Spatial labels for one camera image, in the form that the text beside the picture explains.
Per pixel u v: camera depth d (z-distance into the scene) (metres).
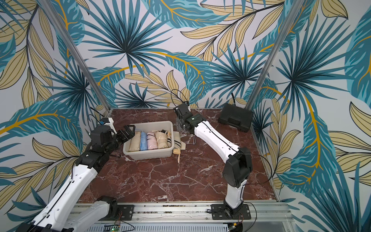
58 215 0.39
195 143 1.00
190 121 0.57
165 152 0.82
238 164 0.46
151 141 0.92
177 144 0.95
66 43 0.80
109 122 0.66
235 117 1.07
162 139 0.90
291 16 0.72
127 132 0.67
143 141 0.90
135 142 0.88
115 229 0.71
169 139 0.95
